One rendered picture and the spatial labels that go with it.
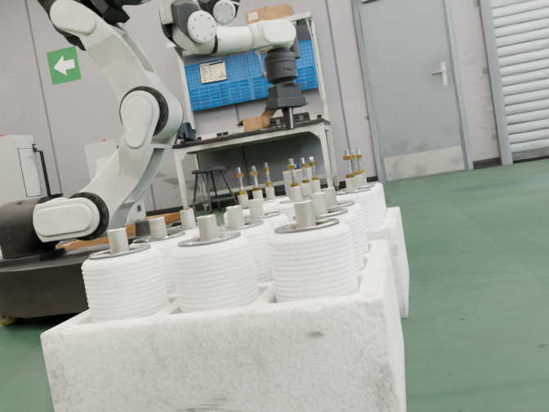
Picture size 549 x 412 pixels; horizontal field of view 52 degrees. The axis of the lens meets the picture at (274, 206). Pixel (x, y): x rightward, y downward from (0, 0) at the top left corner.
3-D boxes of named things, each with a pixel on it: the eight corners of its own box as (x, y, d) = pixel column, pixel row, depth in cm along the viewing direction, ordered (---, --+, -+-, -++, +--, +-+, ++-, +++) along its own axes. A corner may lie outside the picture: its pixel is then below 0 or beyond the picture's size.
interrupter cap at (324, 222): (268, 239, 61) (266, 232, 61) (282, 230, 68) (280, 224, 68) (336, 230, 59) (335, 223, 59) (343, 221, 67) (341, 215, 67)
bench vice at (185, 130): (186, 145, 603) (182, 122, 601) (201, 142, 599) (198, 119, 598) (171, 145, 563) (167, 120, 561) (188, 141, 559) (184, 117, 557)
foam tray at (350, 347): (67, 485, 65) (37, 333, 64) (188, 361, 103) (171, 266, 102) (408, 472, 56) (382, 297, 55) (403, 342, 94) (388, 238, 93)
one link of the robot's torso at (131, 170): (46, 224, 160) (126, 78, 151) (83, 217, 180) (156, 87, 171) (89, 255, 159) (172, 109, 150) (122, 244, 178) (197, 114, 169)
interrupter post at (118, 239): (107, 258, 68) (102, 231, 68) (117, 254, 71) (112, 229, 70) (125, 256, 68) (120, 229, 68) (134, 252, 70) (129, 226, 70)
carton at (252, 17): (255, 31, 622) (252, 17, 621) (294, 22, 609) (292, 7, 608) (247, 26, 595) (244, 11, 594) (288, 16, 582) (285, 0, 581)
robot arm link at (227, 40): (255, 51, 149) (189, 56, 139) (236, 54, 157) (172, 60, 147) (251, 9, 146) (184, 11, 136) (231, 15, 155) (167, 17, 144)
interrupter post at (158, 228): (149, 243, 80) (145, 220, 80) (155, 240, 82) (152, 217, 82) (164, 240, 79) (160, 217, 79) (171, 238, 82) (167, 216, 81)
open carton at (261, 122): (249, 135, 629) (246, 115, 627) (281, 129, 611) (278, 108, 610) (236, 135, 602) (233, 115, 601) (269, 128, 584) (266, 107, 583)
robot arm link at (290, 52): (275, 62, 151) (269, 20, 151) (256, 71, 160) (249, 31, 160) (310, 60, 157) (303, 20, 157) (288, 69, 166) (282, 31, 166)
